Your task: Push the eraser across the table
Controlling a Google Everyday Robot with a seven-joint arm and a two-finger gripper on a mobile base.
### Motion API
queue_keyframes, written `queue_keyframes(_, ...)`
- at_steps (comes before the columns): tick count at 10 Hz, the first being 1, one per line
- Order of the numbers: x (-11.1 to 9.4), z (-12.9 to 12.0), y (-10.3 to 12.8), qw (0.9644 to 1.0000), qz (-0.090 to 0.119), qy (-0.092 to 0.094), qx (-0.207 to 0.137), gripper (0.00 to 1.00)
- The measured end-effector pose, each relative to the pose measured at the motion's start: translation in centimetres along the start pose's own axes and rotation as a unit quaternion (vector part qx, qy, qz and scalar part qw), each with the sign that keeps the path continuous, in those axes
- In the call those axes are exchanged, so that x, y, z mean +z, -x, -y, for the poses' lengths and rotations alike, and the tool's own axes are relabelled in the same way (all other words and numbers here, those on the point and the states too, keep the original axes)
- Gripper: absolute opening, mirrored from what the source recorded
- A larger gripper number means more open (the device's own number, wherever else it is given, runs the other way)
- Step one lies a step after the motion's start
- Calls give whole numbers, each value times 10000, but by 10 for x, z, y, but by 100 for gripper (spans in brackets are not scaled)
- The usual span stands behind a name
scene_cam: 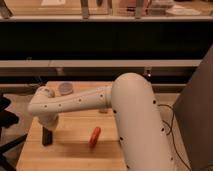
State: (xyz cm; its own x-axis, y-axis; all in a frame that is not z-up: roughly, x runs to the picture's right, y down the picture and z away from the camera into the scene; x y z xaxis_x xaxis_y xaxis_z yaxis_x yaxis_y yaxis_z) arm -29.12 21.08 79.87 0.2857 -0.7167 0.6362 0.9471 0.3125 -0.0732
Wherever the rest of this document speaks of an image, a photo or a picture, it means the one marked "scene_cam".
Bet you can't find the orange carrot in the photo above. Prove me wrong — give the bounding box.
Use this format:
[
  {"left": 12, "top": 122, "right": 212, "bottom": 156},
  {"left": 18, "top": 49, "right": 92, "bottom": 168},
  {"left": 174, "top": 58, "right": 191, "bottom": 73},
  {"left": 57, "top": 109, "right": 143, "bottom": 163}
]
[{"left": 89, "top": 127, "right": 101, "bottom": 148}]

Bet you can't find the black cable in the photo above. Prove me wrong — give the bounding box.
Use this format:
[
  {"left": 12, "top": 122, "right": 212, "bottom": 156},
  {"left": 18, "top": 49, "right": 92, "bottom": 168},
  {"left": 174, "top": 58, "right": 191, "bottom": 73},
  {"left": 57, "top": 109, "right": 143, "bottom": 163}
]
[{"left": 157, "top": 103, "right": 193, "bottom": 171}]

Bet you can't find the black eraser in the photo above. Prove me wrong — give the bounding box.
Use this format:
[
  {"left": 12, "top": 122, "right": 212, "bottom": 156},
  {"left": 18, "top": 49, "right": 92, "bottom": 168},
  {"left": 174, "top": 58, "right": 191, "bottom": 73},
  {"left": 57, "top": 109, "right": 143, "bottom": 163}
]
[{"left": 42, "top": 128, "right": 53, "bottom": 146}]

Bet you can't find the white paper cup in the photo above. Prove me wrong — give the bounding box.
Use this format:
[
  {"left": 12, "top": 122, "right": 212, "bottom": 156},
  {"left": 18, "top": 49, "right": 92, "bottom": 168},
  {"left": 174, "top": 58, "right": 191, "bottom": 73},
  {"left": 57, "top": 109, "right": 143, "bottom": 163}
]
[{"left": 58, "top": 82, "right": 73, "bottom": 96}]

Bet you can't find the black office chair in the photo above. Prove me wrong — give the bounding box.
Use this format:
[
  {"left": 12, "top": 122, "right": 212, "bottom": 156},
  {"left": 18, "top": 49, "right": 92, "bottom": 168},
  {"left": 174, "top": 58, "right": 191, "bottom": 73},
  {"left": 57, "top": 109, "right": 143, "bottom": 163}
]
[{"left": 0, "top": 93, "right": 27, "bottom": 171}]

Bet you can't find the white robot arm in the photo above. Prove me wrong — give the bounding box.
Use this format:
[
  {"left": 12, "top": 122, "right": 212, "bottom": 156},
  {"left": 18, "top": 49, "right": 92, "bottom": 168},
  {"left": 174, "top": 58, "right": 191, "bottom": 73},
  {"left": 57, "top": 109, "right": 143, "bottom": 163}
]
[{"left": 28, "top": 73, "right": 177, "bottom": 171}]

